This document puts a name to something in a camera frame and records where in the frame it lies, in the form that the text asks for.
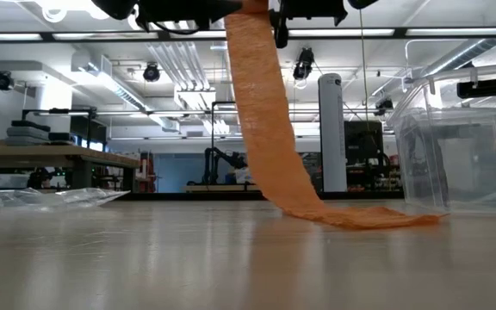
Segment white cylindrical column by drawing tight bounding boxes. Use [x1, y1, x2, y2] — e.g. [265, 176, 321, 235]
[318, 72, 349, 194]

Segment orange elastic bandage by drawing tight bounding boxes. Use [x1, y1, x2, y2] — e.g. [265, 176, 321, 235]
[224, 0, 448, 231]

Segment thin hanging cord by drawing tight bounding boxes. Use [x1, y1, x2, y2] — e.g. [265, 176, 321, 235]
[358, 8, 370, 130]

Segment background black robot arms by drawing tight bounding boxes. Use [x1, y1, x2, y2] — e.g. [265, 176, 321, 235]
[200, 146, 249, 186]

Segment black aluminium rig frame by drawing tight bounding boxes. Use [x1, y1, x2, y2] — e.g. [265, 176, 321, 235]
[114, 190, 406, 202]

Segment white plastic bin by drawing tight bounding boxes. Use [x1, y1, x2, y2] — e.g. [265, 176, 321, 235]
[234, 167, 253, 185]

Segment wooden top workbench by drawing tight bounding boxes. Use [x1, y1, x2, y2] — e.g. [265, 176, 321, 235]
[0, 144, 140, 190]

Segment black background rig frame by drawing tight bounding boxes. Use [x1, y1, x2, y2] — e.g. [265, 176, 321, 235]
[210, 99, 239, 186]

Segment clear plastic storage box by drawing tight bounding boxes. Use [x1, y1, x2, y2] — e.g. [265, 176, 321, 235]
[386, 62, 496, 215]

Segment black equipment rack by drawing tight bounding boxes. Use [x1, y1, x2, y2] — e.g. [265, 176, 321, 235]
[344, 120, 391, 194]

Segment clear plastic bag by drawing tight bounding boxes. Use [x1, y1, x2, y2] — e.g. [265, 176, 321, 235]
[0, 187, 132, 213]

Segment stack of grey pads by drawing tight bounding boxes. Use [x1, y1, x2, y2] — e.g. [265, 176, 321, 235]
[4, 119, 76, 146]

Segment black ceiling spotlight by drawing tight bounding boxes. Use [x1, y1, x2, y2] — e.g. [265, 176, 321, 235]
[293, 46, 316, 81]
[375, 96, 395, 118]
[142, 62, 162, 84]
[0, 71, 15, 92]

